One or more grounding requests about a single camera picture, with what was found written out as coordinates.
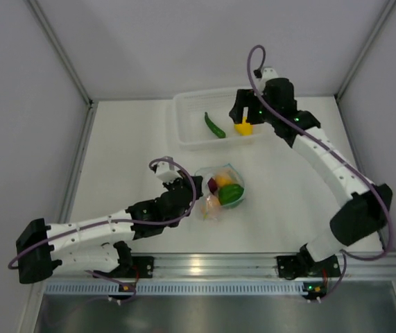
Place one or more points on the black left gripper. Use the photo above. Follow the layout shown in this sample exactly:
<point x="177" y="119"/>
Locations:
<point x="198" y="180"/>

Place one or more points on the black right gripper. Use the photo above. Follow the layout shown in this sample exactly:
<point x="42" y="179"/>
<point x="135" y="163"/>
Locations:
<point x="245" y="98"/>

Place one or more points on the purple fake onion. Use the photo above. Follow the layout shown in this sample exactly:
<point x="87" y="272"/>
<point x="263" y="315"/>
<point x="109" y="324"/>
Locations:
<point x="212" y="185"/>

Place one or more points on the clear zip top bag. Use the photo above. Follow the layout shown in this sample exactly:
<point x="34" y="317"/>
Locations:
<point x="211" y="171"/>

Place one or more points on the green fake bell pepper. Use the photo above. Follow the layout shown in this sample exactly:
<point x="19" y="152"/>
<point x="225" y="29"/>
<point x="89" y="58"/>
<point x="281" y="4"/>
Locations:
<point x="230" y="194"/>

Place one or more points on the green fake chili pepper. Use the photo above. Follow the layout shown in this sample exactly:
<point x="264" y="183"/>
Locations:
<point x="218" y="132"/>

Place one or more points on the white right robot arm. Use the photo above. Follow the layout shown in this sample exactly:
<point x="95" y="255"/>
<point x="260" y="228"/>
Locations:
<point x="363" y="205"/>

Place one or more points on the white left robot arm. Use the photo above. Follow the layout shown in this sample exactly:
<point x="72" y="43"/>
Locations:
<point x="101" y="245"/>

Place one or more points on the fake peach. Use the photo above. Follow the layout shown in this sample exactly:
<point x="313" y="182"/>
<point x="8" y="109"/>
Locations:
<point x="225" y="178"/>

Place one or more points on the fake orange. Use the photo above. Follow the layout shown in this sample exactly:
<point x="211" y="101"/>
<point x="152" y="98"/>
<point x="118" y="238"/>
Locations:
<point x="210" y="206"/>

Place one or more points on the white plastic basket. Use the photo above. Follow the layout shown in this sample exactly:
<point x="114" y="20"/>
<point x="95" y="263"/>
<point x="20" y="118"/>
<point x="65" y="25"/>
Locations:
<point x="193" y="134"/>

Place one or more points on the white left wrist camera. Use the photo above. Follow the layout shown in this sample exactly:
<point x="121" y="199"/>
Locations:
<point x="165" y="171"/>

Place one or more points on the black left base bracket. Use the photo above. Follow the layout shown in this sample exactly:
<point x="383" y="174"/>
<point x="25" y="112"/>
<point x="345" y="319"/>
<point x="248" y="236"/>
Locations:
<point x="135" y="267"/>

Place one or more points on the black base bracket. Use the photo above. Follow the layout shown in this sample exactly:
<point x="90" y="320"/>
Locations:
<point x="291" y="267"/>
<point x="135" y="267"/>

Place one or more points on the slotted white cable duct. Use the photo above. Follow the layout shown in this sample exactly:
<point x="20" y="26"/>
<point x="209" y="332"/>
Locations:
<point x="83" y="288"/>

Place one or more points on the black right base bracket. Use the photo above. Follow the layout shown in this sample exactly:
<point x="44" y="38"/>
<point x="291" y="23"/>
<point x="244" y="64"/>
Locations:
<point x="291" y="267"/>

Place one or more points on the aluminium mounting rail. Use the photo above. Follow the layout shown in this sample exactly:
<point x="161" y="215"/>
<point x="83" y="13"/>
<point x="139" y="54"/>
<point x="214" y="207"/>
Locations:
<point x="212" y="266"/>

